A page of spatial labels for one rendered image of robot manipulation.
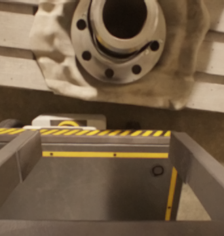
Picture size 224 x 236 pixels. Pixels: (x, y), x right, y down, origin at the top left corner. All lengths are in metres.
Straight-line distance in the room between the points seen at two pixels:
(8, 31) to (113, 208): 0.61
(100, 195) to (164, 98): 0.35
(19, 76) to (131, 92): 0.36
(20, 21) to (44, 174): 0.44
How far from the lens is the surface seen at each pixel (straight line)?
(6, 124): 0.73
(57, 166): 0.48
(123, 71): 0.51
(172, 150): 0.16
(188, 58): 0.56
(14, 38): 0.63
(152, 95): 0.57
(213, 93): 0.67
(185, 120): 0.81
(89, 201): 0.53
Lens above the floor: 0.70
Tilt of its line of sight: 73 degrees down
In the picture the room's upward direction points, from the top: 178 degrees clockwise
